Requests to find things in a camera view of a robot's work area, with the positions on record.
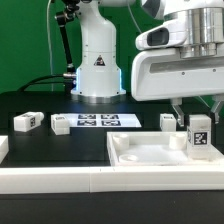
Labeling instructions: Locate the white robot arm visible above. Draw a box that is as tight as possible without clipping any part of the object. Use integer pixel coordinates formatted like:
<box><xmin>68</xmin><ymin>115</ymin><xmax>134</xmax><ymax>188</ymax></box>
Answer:
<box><xmin>72</xmin><ymin>0</ymin><xmax>224</xmax><ymax>124</ymax></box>

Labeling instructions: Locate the white square tabletop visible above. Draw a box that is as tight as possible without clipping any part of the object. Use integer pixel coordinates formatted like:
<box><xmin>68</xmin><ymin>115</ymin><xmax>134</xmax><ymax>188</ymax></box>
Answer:
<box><xmin>107</xmin><ymin>132</ymin><xmax>224</xmax><ymax>166</ymax></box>

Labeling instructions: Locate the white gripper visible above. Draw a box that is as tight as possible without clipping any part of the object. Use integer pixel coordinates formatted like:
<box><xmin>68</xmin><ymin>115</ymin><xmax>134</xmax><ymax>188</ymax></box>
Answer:
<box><xmin>131</xmin><ymin>47</ymin><xmax>224</xmax><ymax>127</ymax></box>

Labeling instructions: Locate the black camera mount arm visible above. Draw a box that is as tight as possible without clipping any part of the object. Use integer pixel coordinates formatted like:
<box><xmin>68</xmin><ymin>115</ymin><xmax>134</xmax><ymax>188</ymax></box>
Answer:
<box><xmin>55</xmin><ymin>0</ymin><xmax>80</xmax><ymax>92</ymax></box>

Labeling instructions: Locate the grey cable on backdrop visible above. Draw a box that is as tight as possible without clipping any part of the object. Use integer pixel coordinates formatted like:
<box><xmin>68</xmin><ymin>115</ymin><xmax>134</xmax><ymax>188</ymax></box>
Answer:
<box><xmin>46</xmin><ymin>0</ymin><xmax>56</xmax><ymax>92</ymax></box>

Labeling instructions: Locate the black cable on table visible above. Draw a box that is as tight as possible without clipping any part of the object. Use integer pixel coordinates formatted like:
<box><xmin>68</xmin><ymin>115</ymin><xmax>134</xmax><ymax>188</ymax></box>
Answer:
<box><xmin>17</xmin><ymin>74</ymin><xmax>67</xmax><ymax>92</ymax></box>

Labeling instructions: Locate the white U-shaped fence wall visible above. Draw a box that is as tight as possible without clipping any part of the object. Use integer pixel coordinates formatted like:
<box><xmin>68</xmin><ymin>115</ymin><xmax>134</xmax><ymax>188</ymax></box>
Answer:
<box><xmin>0</xmin><ymin>136</ymin><xmax>224</xmax><ymax>194</ymax></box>

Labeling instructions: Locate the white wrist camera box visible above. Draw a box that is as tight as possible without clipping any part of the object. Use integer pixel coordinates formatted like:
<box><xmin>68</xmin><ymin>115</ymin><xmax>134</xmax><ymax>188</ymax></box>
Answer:
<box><xmin>135</xmin><ymin>22</ymin><xmax>185</xmax><ymax>50</ymax></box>

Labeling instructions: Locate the white sheet with fiducial markers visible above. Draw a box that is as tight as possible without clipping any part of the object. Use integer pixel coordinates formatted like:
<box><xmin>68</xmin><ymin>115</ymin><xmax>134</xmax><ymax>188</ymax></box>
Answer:
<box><xmin>63</xmin><ymin>113</ymin><xmax>141</xmax><ymax>128</ymax></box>

